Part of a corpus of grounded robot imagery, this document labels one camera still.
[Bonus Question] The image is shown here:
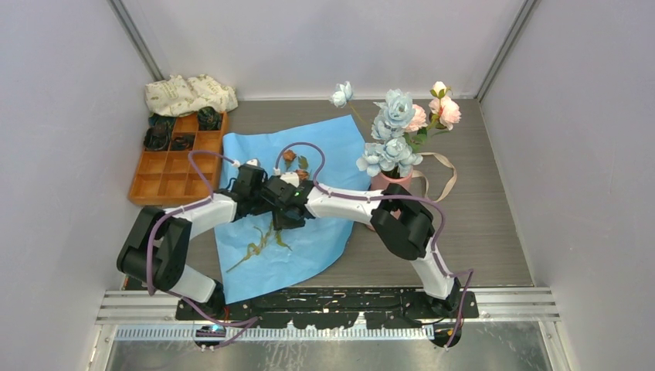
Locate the orange rose stem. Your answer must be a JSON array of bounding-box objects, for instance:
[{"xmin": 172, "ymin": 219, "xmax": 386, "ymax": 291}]
[
  {"xmin": 226, "ymin": 148, "xmax": 299, "ymax": 274},
  {"xmin": 275, "ymin": 150, "xmax": 310, "ymax": 251}
]

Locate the flower bouquet blue paper wrap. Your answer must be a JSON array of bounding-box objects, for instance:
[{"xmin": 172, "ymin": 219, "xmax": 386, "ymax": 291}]
[{"xmin": 214, "ymin": 115, "xmax": 370, "ymax": 304}]

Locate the light blue flower stem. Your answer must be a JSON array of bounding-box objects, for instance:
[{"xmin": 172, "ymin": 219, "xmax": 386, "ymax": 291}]
[{"xmin": 356, "ymin": 89, "xmax": 427, "ymax": 179}]

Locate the beige ribbon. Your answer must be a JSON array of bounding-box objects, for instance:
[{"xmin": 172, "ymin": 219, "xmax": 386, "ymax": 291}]
[{"xmin": 410, "ymin": 151, "xmax": 458, "ymax": 203}]

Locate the pink peony flower stem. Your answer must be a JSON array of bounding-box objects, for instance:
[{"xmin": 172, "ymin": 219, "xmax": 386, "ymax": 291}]
[{"xmin": 404, "ymin": 81, "xmax": 461, "ymax": 153}]

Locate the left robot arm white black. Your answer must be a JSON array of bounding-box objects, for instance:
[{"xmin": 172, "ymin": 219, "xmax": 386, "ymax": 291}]
[{"xmin": 117, "ymin": 163, "xmax": 267, "ymax": 319}]

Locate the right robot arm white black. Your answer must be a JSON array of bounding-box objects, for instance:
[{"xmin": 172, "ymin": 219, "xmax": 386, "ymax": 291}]
[{"xmin": 260, "ymin": 175, "xmax": 461, "ymax": 318}]

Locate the pink cylindrical vase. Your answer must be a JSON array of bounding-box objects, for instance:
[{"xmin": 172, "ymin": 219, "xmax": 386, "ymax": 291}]
[{"xmin": 365, "ymin": 171, "xmax": 415, "ymax": 231}]

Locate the dark rolled sock top right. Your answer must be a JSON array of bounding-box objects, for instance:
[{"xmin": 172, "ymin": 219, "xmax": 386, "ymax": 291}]
[{"xmin": 197, "ymin": 107, "xmax": 223, "ymax": 131}]

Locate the dark rolled sock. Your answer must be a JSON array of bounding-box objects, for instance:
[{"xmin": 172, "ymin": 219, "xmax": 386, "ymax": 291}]
[
  {"xmin": 144, "ymin": 124, "xmax": 171, "ymax": 151},
  {"xmin": 197, "ymin": 107, "xmax": 223, "ymax": 131},
  {"xmin": 169, "ymin": 133, "xmax": 195, "ymax": 151}
]

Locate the orange compartment tray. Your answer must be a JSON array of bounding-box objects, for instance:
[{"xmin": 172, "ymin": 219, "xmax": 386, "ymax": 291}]
[{"xmin": 127, "ymin": 112, "xmax": 229, "ymax": 206}]

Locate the dark rolled sock middle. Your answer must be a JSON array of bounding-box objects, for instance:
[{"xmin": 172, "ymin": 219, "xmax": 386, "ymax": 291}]
[{"xmin": 169, "ymin": 133, "xmax": 195, "ymax": 151}]

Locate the dark rolled sock left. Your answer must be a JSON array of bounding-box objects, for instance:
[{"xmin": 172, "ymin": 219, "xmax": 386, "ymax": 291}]
[{"xmin": 144, "ymin": 124, "xmax": 171, "ymax": 151}]

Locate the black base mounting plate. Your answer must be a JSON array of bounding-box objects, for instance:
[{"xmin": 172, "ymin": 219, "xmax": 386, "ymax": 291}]
[{"xmin": 201, "ymin": 287, "xmax": 457, "ymax": 329}]

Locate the cream patterned cloth bag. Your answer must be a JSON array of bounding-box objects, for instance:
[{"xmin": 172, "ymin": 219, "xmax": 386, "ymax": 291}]
[{"xmin": 144, "ymin": 74, "xmax": 239, "ymax": 117}]

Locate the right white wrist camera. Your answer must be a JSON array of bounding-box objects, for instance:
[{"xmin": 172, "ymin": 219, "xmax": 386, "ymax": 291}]
[{"xmin": 273, "ymin": 168, "xmax": 301, "ymax": 187}]

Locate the aluminium rail frame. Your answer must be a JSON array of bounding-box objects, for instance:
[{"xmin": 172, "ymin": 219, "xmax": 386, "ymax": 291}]
[{"xmin": 97, "ymin": 204, "xmax": 562, "ymax": 371}]

